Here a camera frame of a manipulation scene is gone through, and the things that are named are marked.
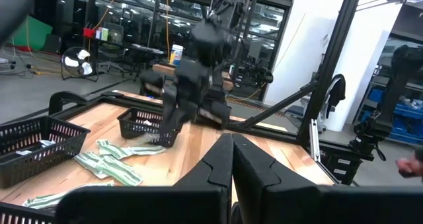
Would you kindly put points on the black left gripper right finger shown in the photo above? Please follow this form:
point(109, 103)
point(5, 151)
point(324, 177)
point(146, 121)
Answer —
point(314, 205)

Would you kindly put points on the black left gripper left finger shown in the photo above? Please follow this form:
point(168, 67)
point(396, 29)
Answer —
point(148, 205)

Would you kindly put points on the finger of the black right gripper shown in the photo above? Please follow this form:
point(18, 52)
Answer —
point(167, 118)
point(178, 115)

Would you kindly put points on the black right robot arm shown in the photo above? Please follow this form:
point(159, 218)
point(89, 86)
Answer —
point(216, 68)

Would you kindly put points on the black neighbouring robot arm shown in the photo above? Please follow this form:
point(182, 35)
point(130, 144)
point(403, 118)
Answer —
point(396, 95)

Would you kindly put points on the red white ointment packet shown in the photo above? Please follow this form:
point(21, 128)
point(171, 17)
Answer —
point(147, 122)

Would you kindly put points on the wooden background table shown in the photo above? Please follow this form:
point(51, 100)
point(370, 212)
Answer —
point(165, 70)

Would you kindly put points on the black slotted plastic basket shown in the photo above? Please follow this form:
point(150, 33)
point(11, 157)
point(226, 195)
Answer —
point(33, 164)
point(20, 215)
point(138, 131)

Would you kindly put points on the white blue yellow canister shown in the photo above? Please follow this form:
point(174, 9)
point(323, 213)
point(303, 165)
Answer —
point(176, 53)

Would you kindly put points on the black labelled control box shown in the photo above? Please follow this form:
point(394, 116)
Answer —
point(343, 164)

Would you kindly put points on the person's hand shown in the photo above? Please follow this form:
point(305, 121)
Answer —
point(408, 166)

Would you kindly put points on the black floor fan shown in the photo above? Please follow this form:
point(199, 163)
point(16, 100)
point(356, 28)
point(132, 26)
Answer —
point(79, 63)

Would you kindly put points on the red storage bin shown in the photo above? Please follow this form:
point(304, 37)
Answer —
point(89, 33)

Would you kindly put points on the blue storage bin shelf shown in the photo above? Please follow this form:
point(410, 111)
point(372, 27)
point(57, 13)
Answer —
point(406, 118)

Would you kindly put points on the green board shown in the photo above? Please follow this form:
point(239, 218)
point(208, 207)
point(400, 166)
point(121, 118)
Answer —
point(33, 34)

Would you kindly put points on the black aluminium table frame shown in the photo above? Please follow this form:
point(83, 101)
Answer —
point(339, 35)

